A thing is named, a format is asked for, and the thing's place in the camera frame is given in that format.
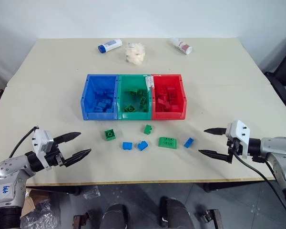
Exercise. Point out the red toy brick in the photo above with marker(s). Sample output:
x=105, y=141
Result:
x=174, y=96
x=170, y=89
x=174, y=107
x=161, y=103

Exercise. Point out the dark rounded shape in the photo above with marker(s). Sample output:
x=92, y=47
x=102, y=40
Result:
x=115, y=216
x=174, y=212

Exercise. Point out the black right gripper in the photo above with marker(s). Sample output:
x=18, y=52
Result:
x=234, y=146

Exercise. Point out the white bottle with red label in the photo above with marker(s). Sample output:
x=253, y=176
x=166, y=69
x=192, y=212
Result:
x=181, y=46

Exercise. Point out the blue plastic bin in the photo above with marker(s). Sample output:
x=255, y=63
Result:
x=99, y=97

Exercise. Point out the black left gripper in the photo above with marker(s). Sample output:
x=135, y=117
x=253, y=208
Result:
x=53, y=158

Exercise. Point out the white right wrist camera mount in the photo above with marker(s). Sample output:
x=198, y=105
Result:
x=238, y=133

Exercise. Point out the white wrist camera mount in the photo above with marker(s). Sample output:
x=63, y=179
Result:
x=41, y=143
x=238, y=133

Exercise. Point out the green flat sloped toy brick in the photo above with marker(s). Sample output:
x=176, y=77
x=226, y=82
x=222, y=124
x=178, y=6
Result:
x=167, y=142

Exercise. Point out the green square toy brick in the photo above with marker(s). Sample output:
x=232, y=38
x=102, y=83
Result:
x=109, y=135

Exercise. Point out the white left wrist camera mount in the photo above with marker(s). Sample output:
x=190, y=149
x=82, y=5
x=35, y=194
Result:
x=41, y=143

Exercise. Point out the brown cardboard box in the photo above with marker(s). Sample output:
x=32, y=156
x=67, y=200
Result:
x=33, y=199

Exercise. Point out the black office chair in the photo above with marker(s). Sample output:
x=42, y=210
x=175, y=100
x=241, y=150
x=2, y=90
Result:
x=283, y=78

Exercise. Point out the large clear plastic bag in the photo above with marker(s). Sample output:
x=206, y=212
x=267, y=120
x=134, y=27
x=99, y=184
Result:
x=39, y=217

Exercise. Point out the small clear plastic bag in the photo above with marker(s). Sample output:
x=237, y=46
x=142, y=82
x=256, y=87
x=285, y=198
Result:
x=92, y=192

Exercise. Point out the white label sticker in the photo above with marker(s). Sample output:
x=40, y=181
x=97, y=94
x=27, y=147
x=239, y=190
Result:
x=148, y=82

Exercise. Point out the crumpled white tissue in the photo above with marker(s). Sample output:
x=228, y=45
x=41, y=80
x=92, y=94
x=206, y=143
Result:
x=134, y=53

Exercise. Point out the green plastic bin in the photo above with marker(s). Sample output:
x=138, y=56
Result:
x=134, y=99

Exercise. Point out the blue toy brick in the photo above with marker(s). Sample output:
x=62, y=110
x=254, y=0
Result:
x=143, y=145
x=105, y=93
x=102, y=104
x=127, y=145
x=189, y=142
x=109, y=110
x=98, y=109

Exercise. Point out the white bottle with blue cap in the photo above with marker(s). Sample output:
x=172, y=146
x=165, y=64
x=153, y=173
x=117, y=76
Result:
x=109, y=45

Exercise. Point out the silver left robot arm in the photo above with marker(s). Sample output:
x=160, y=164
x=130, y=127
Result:
x=7, y=168

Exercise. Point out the small green toy brick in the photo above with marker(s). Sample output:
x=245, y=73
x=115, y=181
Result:
x=148, y=129

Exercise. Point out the red plastic bin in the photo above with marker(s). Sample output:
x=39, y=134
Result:
x=169, y=99

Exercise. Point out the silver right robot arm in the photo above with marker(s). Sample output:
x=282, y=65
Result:
x=276, y=149

